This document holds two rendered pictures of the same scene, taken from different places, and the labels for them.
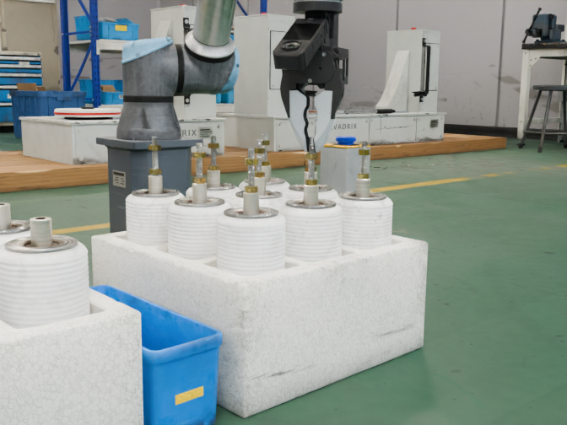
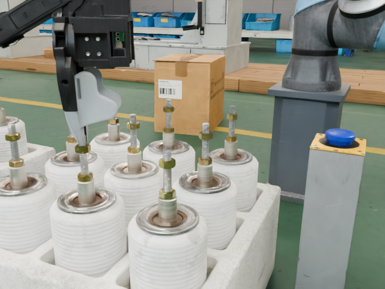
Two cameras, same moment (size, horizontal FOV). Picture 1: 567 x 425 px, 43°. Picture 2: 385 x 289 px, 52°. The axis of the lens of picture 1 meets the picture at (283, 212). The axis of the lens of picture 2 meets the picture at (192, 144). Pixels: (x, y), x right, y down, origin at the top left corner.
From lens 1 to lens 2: 112 cm
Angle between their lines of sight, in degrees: 65
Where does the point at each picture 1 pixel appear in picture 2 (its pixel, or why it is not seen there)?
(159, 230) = not seen: hidden behind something
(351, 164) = (317, 171)
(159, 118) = (303, 70)
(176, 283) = not seen: hidden behind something
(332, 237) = (65, 246)
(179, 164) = (314, 115)
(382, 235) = (145, 279)
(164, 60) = (316, 15)
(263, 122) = not seen: outside the picture
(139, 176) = (277, 118)
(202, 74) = (348, 30)
